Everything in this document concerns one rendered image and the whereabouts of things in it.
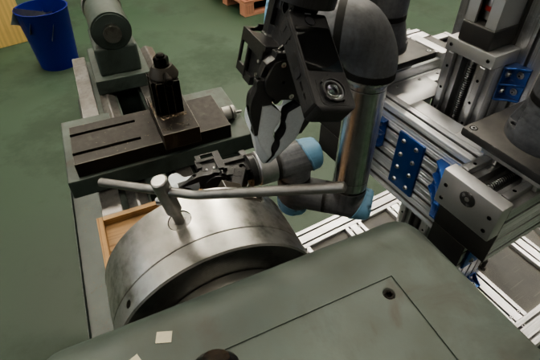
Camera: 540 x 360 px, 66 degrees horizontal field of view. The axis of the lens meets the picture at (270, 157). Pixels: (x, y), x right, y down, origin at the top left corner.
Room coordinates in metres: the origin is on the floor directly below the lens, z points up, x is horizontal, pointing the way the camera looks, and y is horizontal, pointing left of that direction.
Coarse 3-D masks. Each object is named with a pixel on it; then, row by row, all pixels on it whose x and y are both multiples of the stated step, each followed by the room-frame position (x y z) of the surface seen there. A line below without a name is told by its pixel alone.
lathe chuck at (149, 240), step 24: (144, 216) 0.40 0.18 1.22; (168, 216) 0.39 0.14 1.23; (192, 216) 0.39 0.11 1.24; (216, 216) 0.39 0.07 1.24; (240, 216) 0.39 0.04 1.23; (264, 216) 0.41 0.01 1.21; (120, 240) 0.38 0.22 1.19; (144, 240) 0.36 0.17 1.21; (168, 240) 0.35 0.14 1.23; (192, 240) 0.34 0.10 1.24; (120, 264) 0.35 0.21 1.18; (144, 264) 0.33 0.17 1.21; (120, 288) 0.31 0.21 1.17
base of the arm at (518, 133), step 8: (536, 96) 0.66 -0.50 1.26; (528, 104) 0.67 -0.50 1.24; (536, 104) 0.65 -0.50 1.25; (520, 112) 0.68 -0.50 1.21; (528, 112) 0.66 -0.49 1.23; (536, 112) 0.64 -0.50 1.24; (512, 120) 0.69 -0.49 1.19; (520, 120) 0.66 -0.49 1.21; (528, 120) 0.65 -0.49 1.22; (536, 120) 0.64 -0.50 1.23; (504, 128) 0.69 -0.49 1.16; (512, 128) 0.66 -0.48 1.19; (520, 128) 0.65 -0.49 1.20; (528, 128) 0.64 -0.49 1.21; (536, 128) 0.63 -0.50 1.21; (512, 136) 0.65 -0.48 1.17; (520, 136) 0.64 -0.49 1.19; (528, 136) 0.63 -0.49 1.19; (536, 136) 0.62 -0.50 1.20; (520, 144) 0.63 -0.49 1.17; (528, 144) 0.62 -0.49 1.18; (536, 144) 0.61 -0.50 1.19; (528, 152) 0.61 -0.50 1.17; (536, 152) 0.60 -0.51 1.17
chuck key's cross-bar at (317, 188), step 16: (144, 192) 0.38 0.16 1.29; (176, 192) 0.37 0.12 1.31; (192, 192) 0.36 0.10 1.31; (208, 192) 0.35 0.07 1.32; (224, 192) 0.34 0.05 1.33; (240, 192) 0.34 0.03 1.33; (256, 192) 0.33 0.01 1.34; (272, 192) 0.32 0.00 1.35; (288, 192) 0.32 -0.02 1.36; (304, 192) 0.31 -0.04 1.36; (320, 192) 0.30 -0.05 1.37; (336, 192) 0.30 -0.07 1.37
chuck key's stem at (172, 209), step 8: (160, 176) 0.38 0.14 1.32; (152, 184) 0.37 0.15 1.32; (160, 184) 0.37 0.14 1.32; (168, 184) 0.37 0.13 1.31; (160, 192) 0.36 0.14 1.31; (160, 200) 0.37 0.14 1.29; (168, 200) 0.37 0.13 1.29; (176, 200) 0.37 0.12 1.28; (168, 208) 0.37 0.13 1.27; (176, 208) 0.37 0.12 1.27; (176, 216) 0.37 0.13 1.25; (176, 224) 0.38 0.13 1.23
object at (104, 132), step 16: (208, 96) 1.13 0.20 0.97; (144, 112) 1.03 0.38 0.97; (192, 112) 1.03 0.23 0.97; (208, 112) 1.03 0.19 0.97; (80, 128) 0.96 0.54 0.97; (96, 128) 0.96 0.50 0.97; (112, 128) 0.96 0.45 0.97; (128, 128) 0.96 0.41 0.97; (144, 128) 0.96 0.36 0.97; (208, 128) 0.96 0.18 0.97; (224, 128) 0.97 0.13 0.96; (80, 144) 0.88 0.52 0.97; (96, 144) 0.88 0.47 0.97; (112, 144) 0.89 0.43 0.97; (128, 144) 0.88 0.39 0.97; (144, 144) 0.88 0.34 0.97; (160, 144) 0.89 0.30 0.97; (192, 144) 0.93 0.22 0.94; (80, 160) 0.82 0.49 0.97; (96, 160) 0.82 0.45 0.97; (112, 160) 0.83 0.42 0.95; (128, 160) 0.85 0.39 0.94; (80, 176) 0.80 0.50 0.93
